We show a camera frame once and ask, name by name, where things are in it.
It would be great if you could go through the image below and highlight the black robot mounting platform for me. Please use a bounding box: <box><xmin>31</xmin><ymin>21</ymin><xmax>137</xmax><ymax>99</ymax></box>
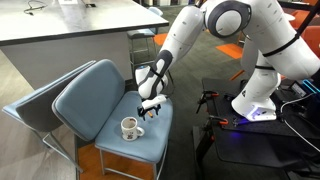
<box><xmin>192</xmin><ymin>78</ymin><xmax>320</xmax><ymax>180</ymax></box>

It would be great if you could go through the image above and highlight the white cable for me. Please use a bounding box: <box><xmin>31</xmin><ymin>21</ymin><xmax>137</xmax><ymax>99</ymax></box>
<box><xmin>279</xmin><ymin>92</ymin><xmax>320</xmax><ymax>153</ymax></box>

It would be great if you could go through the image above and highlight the blue padded metal-leg chair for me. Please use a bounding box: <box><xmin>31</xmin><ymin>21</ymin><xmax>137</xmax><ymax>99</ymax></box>
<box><xmin>51</xmin><ymin>58</ymin><xmax>175</xmax><ymax>180</ymax></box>

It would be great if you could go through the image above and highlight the large grey table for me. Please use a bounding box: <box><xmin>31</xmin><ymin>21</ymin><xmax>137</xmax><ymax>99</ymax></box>
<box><xmin>0</xmin><ymin>0</ymin><xmax>170</xmax><ymax>91</ymax></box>

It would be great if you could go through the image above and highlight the blue chair with grey back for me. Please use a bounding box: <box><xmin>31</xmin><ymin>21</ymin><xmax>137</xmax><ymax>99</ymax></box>
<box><xmin>2</xmin><ymin>59</ymin><xmax>98</xmax><ymax>174</ymax></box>

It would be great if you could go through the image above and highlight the black box with blue light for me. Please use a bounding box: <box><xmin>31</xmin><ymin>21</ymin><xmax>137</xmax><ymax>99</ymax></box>
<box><xmin>288</xmin><ymin>79</ymin><xmax>320</xmax><ymax>101</ymax></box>

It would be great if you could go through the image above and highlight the thin black cable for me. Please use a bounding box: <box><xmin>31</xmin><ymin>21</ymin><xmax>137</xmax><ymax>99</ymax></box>
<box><xmin>23</xmin><ymin>0</ymin><xmax>48</xmax><ymax>17</ymax></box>

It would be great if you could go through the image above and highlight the orange and black bar clamp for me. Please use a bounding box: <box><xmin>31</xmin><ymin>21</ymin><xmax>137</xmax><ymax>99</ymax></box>
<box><xmin>195</xmin><ymin>90</ymin><xmax>221</xmax><ymax>115</ymax></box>
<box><xmin>208</xmin><ymin>114</ymin><xmax>231</xmax><ymax>127</ymax></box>

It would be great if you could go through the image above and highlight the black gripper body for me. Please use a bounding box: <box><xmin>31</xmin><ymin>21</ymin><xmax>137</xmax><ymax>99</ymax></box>
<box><xmin>138</xmin><ymin>103</ymin><xmax>163</xmax><ymax>117</ymax></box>

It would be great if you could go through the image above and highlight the pale blue metal-frame chair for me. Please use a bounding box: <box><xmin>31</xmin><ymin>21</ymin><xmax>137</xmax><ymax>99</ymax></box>
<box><xmin>126</xmin><ymin>6</ymin><xmax>176</xmax><ymax>96</ymax></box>

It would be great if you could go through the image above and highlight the white printed mug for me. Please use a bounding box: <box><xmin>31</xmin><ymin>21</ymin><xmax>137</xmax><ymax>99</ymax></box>
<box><xmin>120</xmin><ymin>116</ymin><xmax>146</xmax><ymax>142</ymax></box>

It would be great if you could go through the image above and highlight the orange chair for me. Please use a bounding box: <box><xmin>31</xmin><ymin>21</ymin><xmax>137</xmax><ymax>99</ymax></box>
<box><xmin>299</xmin><ymin>25</ymin><xmax>320</xmax><ymax>58</ymax></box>

